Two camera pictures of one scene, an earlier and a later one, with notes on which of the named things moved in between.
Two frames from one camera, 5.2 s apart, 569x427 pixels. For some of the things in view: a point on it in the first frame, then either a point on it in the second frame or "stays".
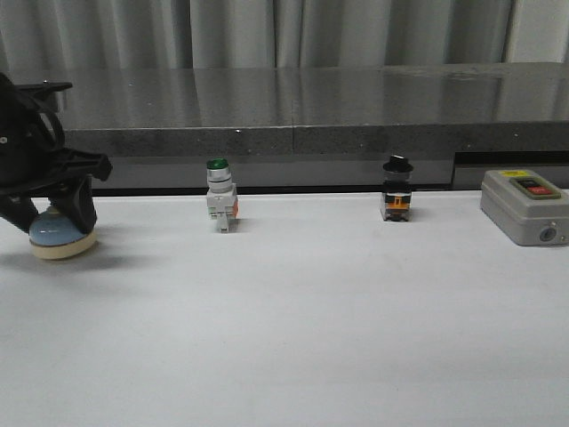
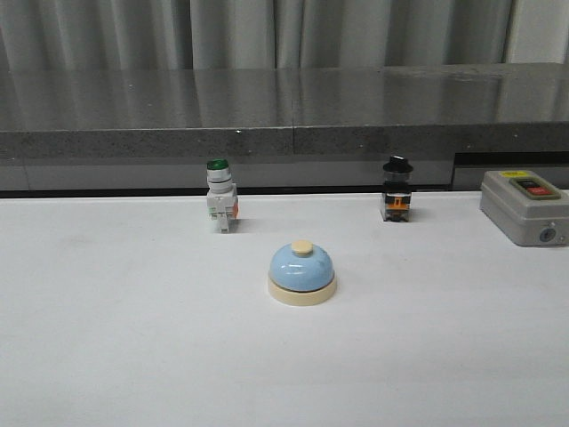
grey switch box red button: x=529 y=205 stays
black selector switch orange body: x=397 y=189 stays
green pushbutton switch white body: x=221 y=197 stays
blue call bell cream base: x=52 y=236 -> x=301 y=275
